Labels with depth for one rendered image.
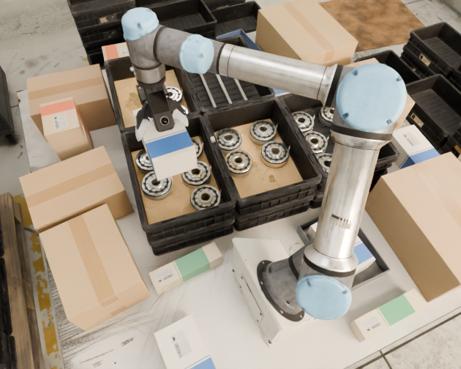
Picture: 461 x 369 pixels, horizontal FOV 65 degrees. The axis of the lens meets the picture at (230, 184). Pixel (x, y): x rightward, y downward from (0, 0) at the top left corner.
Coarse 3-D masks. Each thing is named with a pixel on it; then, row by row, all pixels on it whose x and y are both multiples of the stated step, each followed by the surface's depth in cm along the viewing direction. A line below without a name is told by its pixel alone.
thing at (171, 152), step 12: (156, 132) 100; (168, 132) 100; (180, 132) 100; (144, 144) 103; (156, 144) 98; (168, 144) 98; (180, 144) 98; (192, 144) 98; (156, 156) 95; (168, 156) 95; (180, 156) 97; (192, 156) 99; (156, 168) 97; (168, 168) 99; (180, 168) 102; (192, 168) 104
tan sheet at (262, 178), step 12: (216, 132) 140; (240, 132) 141; (252, 144) 137; (252, 156) 134; (252, 168) 131; (264, 168) 131; (276, 168) 132; (288, 168) 132; (240, 180) 128; (252, 180) 128; (264, 180) 129; (276, 180) 129; (288, 180) 129; (300, 180) 129; (240, 192) 126; (252, 192) 126
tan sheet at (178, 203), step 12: (132, 156) 133; (204, 156) 134; (180, 180) 128; (180, 192) 125; (144, 204) 122; (156, 204) 122; (168, 204) 122; (180, 204) 122; (156, 216) 120; (168, 216) 120
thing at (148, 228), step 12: (204, 120) 130; (132, 132) 126; (216, 156) 123; (132, 168) 118; (132, 180) 115; (228, 180) 116; (228, 192) 114; (228, 204) 111; (180, 216) 109; (192, 216) 109; (204, 216) 111; (144, 228) 106; (156, 228) 108
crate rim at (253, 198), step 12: (228, 108) 134; (288, 120) 131; (216, 144) 124; (300, 144) 125; (228, 168) 119; (312, 180) 117; (264, 192) 114; (276, 192) 114; (288, 192) 117; (240, 204) 114
